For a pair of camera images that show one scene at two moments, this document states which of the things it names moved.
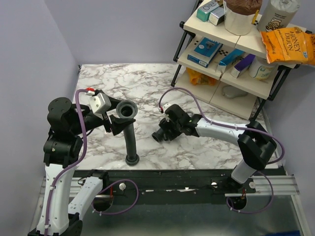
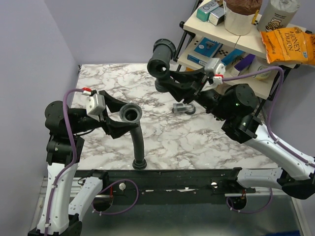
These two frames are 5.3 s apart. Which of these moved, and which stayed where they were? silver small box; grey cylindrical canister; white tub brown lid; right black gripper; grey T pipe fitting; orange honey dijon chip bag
Moved: right black gripper; grey T pipe fitting
Stayed: white tub brown lid; grey cylindrical canister; orange honey dijon chip bag; silver small box
